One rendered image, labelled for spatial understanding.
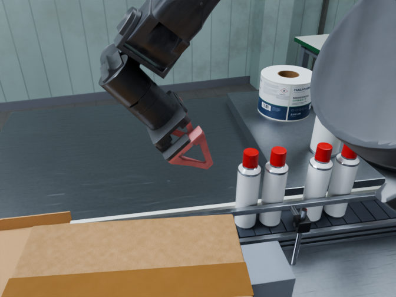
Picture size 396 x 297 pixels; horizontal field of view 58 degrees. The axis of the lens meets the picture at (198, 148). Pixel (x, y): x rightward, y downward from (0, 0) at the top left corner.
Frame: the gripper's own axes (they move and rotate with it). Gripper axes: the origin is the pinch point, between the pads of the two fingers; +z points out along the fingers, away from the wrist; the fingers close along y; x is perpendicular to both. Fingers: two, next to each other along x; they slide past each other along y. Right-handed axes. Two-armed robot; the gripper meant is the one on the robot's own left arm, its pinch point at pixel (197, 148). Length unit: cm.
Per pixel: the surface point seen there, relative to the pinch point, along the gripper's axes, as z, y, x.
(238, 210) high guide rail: 23.2, 5.4, 4.9
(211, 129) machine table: 42, 64, 2
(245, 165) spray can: 17.3, 8.5, -3.0
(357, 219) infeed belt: 49, 2, -14
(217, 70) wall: 144, 296, -27
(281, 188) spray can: 27.1, 5.7, -5.3
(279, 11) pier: 132, 273, -106
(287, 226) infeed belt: 37.9, 5.2, -0.1
